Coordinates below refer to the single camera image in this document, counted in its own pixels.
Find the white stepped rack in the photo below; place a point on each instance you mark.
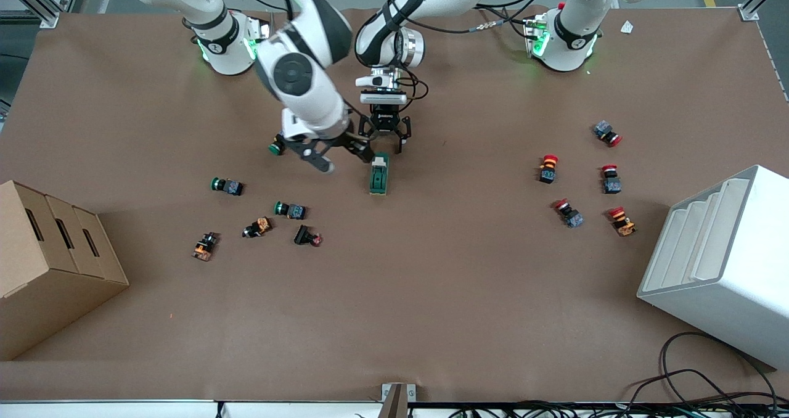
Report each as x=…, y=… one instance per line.
x=739, y=270

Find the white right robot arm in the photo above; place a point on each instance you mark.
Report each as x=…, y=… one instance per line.
x=308, y=79

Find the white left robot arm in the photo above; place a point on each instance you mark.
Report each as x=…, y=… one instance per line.
x=573, y=36

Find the green push button blue block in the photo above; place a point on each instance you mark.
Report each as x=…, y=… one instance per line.
x=290, y=209
x=227, y=185
x=275, y=148

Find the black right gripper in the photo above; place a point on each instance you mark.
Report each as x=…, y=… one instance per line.
x=349, y=142

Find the red yellow emergency stop button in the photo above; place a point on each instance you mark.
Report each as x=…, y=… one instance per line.
x=548, y=168

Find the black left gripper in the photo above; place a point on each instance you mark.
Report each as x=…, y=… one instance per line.
x=386, y=117

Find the grey metal camera bracket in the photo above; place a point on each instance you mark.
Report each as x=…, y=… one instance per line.
x=397, y=399

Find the white paper scrap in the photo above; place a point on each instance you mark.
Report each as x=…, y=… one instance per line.
x=627, y=27

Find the brown cardboard box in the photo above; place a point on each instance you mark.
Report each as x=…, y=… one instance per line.
x=37, y=270

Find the red mushroom button blue block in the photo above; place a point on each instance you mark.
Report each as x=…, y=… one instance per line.
x=569, y=213
x=611, y=180
x=608, y=133

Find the white table edge rail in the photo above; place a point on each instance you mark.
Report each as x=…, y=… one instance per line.
x=123, y=410

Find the red mushroom button orange block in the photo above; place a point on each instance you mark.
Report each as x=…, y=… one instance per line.
x=622, y=221

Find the black push button orange block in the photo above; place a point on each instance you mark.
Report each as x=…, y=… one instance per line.
x=257, y=227
x=204, y=246

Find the black square button red block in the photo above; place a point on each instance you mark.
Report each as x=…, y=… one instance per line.
x=305, y=235

